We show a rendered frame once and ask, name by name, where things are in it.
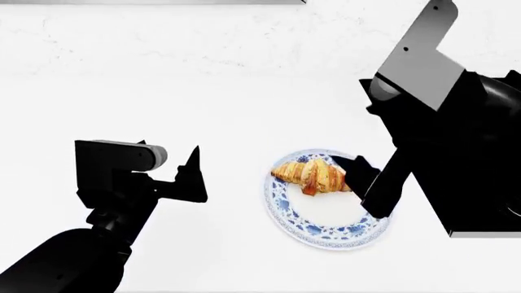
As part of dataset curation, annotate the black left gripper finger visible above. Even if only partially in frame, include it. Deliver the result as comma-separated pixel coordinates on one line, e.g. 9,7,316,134
155,165,182,202
178,145,209,203

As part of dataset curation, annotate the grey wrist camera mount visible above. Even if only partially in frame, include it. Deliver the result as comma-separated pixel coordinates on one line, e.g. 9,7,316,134
92,139,169,172
372,0,466,112

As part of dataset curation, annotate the blue and white porcelain plate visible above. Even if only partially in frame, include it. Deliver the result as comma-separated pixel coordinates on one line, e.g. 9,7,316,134
263,148,392,251

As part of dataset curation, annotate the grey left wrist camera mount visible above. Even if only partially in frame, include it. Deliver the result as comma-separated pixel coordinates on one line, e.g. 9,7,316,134
92,139,169,172

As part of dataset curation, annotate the golden brown croissant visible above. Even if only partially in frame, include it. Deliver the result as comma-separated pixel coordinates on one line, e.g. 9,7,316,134
270,156,353,198

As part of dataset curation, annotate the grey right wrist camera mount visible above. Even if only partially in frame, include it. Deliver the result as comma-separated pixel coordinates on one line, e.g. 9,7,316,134
372,0,466,112

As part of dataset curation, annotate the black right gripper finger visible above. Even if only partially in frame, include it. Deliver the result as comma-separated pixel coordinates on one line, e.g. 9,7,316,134
329,154,383,203
361,146,413,220

